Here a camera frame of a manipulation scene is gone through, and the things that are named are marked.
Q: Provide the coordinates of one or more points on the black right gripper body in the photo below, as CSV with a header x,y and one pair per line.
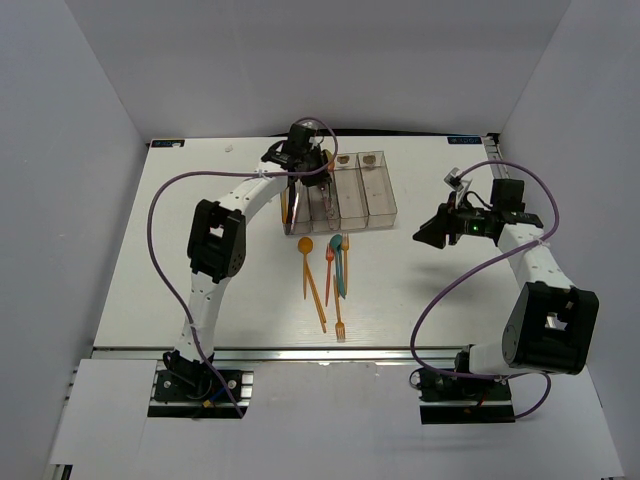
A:
x,y
468,222

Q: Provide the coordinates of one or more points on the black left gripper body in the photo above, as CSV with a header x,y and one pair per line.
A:
x,y
312,160

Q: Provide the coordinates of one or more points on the orange plastic knife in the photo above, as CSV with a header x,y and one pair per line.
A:
x,y
284,206

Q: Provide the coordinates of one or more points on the iridescent rainbow metal spoon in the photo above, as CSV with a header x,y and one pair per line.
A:
x,y
326,191

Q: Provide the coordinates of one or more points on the black plastic knife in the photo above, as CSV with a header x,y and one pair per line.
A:
x,y
291,186

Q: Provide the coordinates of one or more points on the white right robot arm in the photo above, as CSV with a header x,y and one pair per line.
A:
x,y
551,325

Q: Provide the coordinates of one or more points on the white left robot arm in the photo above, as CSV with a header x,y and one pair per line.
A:
x,y
217,242

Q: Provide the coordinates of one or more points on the clear four-compartment utensil organizer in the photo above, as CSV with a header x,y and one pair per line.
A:
x,y
362,194

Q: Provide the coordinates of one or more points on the orange plastic spoon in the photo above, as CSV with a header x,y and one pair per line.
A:
x,y
305,246

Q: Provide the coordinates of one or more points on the teal plastic spoon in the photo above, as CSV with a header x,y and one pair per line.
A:
x,y
335,242

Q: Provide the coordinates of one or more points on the yellow-orange fork near organizer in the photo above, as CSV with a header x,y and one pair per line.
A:
x,y
345,244

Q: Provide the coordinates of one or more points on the red-orange plastic fork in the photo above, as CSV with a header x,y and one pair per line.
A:
x,y
329,256

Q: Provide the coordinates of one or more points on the teal plastic knife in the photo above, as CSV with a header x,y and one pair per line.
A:
x,y
343,278

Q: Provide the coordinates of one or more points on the yellow-orange fork near edge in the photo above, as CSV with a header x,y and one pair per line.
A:
x,y
339,325

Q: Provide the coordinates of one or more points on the orange plastic chopstick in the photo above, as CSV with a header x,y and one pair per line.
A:
x,y
317,300

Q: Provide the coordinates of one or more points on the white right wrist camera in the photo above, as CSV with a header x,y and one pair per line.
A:
x,y
459,186

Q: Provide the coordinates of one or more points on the aluminium side rail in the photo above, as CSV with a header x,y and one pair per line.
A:
x,y
527,341

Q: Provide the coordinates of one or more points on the aluminium table edge rail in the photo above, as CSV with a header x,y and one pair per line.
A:
x,y
269,354

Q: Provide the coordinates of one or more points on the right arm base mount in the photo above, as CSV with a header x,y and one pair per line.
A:
x,y
446,400

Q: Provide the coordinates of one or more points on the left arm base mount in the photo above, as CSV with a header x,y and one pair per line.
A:
x,y
189,389

